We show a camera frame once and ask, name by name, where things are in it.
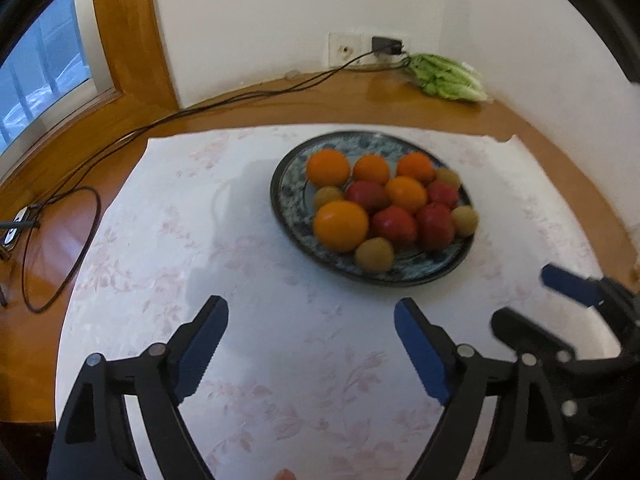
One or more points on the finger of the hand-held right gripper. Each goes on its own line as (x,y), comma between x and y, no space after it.
(530,332)
(565,282)

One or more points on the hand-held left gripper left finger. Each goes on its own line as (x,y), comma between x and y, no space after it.
(200,355)

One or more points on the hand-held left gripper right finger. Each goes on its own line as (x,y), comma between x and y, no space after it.
(422,355)

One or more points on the small brown round fruit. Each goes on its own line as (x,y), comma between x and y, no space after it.
(447,177)
(374,253)
(327,196)
(464,220)

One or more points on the red apple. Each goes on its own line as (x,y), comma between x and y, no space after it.
(366,195)
(393,225)
(435,226)
(442,194)

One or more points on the oval orange citrus fruit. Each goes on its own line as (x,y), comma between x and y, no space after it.
(406,194)

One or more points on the blue patterned ceramic plate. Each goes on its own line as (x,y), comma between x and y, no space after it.
(300,195)

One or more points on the large round orange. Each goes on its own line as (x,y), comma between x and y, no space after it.
(327,167)

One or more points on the person's left hand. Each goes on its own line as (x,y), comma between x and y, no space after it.
(285,475)

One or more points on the white floral table mat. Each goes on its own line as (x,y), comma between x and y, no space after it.
(200,240)

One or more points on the white flat device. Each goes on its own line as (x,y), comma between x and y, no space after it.
(17,220)

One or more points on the green romaine lettuce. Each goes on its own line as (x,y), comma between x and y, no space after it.
(445,77)

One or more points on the black charger plug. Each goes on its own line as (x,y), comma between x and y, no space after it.
(386,45)

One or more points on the glass window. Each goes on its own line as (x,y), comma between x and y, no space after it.
(45,50)

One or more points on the wooden window frame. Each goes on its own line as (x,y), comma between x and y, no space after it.
(130,35)

